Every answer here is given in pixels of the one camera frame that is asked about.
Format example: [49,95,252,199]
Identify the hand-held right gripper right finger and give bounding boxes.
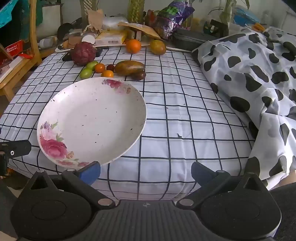
[176,161,270,209]

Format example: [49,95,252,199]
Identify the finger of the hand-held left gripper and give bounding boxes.
[0,140,32,177]

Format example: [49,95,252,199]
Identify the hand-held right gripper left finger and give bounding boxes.
[24,161,115,210]

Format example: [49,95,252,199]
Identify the white floral plate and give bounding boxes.
[37,77,147,167]

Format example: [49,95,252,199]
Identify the large dark plum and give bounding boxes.
[131,71,147,81]

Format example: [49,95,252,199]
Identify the long green-brown mango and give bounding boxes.
[114,60,146,76]

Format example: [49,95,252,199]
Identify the wooden chair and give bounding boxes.
[0,0,43,102]

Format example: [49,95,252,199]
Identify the red cardboard box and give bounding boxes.
[4,40,24,59]

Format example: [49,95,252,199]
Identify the white bottle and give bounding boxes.
[39,37,57,48]

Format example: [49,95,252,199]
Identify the cow-print blanket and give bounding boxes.
[191,26,296,186]

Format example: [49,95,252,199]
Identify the dark red round fruit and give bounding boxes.
[70,42,97,66]

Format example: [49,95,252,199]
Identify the brown pouch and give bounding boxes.
[68,35,82,46]

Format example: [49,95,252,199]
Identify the black round object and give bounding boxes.
[57,23,75,40]

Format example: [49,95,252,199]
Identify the white tray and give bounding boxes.
[55,41,193,53]

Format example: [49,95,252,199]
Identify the white canvas bag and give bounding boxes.
[42,3,63,39]

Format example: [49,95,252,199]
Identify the round yellow-green mango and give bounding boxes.
[150,40,167,55]

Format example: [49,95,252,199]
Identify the grey zip case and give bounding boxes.
[172,31,210,52]

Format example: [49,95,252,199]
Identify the orange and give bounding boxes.
[125,39,142,54]

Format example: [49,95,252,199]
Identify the teal plastic bag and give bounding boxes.
[0,0,12,26]

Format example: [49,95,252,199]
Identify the yellow cardboard box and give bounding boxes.
[95,30,128,46]

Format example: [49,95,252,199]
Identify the black device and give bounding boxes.
[203,19,229,37]

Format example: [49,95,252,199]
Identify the torn brown paper bag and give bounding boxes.
[86,9,104,31]

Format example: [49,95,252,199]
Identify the clear plastic bag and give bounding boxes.
[102,16,128,31]

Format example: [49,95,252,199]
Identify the brown paper envelope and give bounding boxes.
[117,21,162,40]

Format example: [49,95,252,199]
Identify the glass vase with stems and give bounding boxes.
[79,0,97,24]

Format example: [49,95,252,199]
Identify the purple snack bag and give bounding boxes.
[154,0,195,40]

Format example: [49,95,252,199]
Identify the red snack packet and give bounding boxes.
[145,10,160,29]

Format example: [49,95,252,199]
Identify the green leafy plant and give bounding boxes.
[208,0,250,24]

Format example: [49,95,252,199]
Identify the blue plastic object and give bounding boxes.
[233,8,260,24]

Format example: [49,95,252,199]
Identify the glass vase with bamboo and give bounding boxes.
[127,0,145,24]

